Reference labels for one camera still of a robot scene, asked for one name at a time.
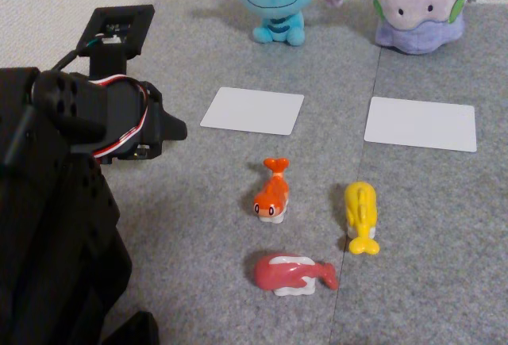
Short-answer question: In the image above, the white blank card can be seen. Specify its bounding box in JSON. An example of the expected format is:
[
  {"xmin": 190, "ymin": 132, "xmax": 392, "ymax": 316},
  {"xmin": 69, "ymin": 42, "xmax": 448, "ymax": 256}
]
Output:
[
  {"xmin": 199, "ymin": 86, "xmax": 306, "ymax": 136},
  {"xmin": 364, "ymin": 96, "xmax": 477, "ymax": 153}
]

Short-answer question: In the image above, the purple Goomy plush toy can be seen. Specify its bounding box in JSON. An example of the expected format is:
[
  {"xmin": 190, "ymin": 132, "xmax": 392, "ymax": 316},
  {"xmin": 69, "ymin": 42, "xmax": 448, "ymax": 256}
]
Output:
[{"xmin": 365, "ymin": 0, "xmax": 475, "ymax": 56}]

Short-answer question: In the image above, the red tuna sushi figure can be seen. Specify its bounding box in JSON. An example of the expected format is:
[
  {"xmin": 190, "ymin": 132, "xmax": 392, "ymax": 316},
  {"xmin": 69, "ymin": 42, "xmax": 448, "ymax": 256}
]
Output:
[{"xmin": 252, "ymin": 252, "xmax": 340, "ymax": 297}]

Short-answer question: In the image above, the red white black servo cable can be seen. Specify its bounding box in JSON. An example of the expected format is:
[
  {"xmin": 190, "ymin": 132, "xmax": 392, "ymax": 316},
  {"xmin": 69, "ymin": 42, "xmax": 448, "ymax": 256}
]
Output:
[{"xmin": 87, "ymin": 75, "xmax": 156, "ymax": 159}]

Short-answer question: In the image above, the black camera cable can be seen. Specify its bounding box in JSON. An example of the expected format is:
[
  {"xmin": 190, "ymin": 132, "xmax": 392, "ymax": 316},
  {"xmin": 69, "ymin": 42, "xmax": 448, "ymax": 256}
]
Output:
[{"xmin": 50, "ymin": 45, "xmax": 94, "ymax": 73}]

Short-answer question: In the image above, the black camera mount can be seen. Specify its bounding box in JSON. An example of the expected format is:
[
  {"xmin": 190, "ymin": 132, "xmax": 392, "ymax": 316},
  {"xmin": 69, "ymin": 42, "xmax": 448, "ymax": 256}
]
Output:
[{"xmin": 75, "ymin": 3, "xmax": 156, "ymax": 80}]

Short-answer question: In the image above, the yellow egg sushi figure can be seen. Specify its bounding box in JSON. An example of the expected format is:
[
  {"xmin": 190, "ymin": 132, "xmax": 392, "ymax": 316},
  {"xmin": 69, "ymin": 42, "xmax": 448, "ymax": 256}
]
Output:
[{"xmin": 343, "ymin": 181, "xmax": 381, "ymax": 255}]

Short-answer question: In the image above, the orange shrimp sushi figure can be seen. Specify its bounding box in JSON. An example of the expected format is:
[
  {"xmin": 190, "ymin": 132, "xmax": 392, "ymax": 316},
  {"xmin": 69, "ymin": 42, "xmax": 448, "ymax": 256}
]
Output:
[{"xmin": 252, "ymin": 157, "xmax": 291, "ymax": 225}]

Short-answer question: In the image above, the grey carpet tile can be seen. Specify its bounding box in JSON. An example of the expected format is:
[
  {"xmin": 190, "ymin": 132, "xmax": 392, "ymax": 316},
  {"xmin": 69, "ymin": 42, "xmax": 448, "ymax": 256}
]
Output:
[
  {"xmin": 331, "ymin": 2, "xmax": 508, "ymax": 345},
  {"xmin": 94, "ymin": 0, "xmax": 384, "ymax": 345}
]

